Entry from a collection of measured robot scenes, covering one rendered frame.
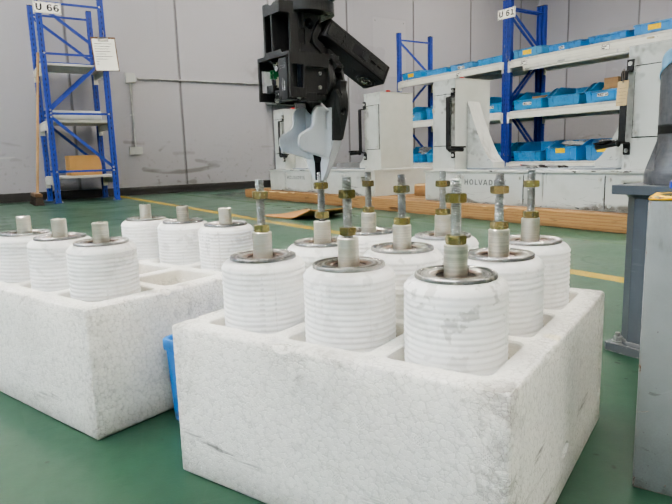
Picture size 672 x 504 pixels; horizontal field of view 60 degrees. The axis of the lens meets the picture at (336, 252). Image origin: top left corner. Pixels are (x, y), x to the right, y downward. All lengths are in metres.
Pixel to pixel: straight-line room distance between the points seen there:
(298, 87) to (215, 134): 6.69
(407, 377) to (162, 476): 0.36
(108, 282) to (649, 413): 0.68
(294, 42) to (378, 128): 3.41
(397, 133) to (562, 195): 1.57
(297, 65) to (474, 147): 2.93
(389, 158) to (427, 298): 3.66
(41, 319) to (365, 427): 0.53
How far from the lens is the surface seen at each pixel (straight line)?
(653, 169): 1.15
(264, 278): 0.63
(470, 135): 3.62
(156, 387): 0.89
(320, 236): 0.75
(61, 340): 0.88
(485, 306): 0.51
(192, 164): 7.26
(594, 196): 2.92
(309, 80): 0.72
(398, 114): 4.22
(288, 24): 0.73
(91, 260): 0.86
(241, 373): 0.63
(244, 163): 7.52
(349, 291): 0.56
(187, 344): 0.68
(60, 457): 0.85
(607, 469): 0.77
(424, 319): 0.52
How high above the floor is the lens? 0.36
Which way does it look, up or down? 9 degrees down
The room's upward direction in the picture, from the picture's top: 2 degrees counter-clockwise
